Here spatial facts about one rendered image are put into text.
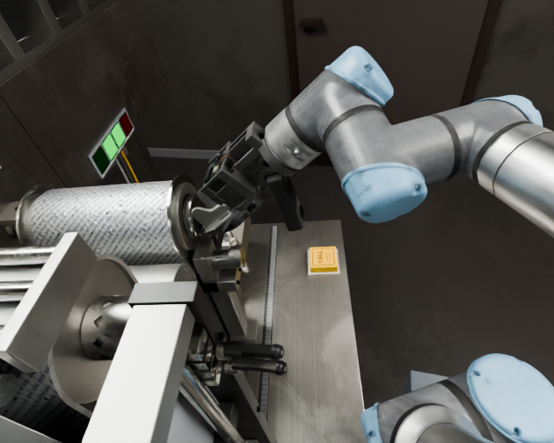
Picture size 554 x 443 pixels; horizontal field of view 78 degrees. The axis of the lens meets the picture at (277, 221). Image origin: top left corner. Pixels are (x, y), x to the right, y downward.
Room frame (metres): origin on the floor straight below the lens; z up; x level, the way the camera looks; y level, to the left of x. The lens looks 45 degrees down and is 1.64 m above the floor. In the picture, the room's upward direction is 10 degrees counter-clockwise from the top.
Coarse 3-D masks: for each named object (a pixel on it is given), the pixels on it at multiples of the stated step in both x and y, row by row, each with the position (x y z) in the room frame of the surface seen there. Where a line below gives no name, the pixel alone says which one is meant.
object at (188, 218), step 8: (184, 200) 0.44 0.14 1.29; (192, 200) 0.44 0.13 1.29; (200, 200) 0.47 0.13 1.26; (184, 208) 0.43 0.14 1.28; (192, 208) 0.42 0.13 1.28; (184, 216) 0.41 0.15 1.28; (192, 216) 0.41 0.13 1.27; (184, 224) 0.41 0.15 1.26; (192, 224) 0.41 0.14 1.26; (192, 232) 0.40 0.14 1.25
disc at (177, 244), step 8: (176, 176) 0.47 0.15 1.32; (184, 176) 0.49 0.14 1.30; (176, 184) 0.45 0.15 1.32; (192, 184) 0.50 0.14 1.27; (176, 192) 0.44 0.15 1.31; (168, 200) 0.41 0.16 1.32; (168, 208) 0.40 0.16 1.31; (168, 216) 0.39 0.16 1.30; (168, 224) 0.38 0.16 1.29; (176, 232) 0.39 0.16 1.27; (176, 240) 0.38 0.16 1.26; (176, 248) 0.37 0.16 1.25; (184, 248) 0.39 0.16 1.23; (184, 256) 0.38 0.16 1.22; (192, 256) 0.40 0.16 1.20
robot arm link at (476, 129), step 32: (512, 96) 0.33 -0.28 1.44; (448, 128) 0.29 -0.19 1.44; (480, 128) 0.29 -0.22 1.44; (512, 128) 0.27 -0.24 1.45; (544, 128) 0.26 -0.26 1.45; (480, 160) 0.26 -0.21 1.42; (512, 160) 0.23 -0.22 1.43; (544, 160) 0.22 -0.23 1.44; (512, 192) 0.22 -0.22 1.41; (544, 192) 0.19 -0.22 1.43; (544, 224) 0.18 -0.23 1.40
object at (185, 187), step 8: (184, 184) 0.46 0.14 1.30; (184, 192) 0.45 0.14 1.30; (192, 192) 0.48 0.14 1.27; (176, 200) 0.42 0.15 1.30; (32, 208) 0.47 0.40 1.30; (176, 208) 0.41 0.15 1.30; (176, 216) 0.40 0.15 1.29; (176, 224) 0.39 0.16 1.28; (32, 232) 0.43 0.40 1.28; (184, 232) 0.40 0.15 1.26; (32, 240) 0.43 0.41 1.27; (184, 240) 0.39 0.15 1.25; (192, 240) 0.41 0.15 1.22; (192, 248) 0.40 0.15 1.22
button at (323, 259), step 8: (312, 248) 0.60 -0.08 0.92; (320, 248) 0.59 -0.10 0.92; (328, 248) 0.59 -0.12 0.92; (312, 256) 0.57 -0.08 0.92; (320, 256) 0.57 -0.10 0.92; (328, 256) 0.56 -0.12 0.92; (336, 256) 0.56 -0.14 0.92; (312, 264) 0.55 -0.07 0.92; (320, 264) 0.54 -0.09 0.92; (328, 264) 0.54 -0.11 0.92; (336, 264) 0.53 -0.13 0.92
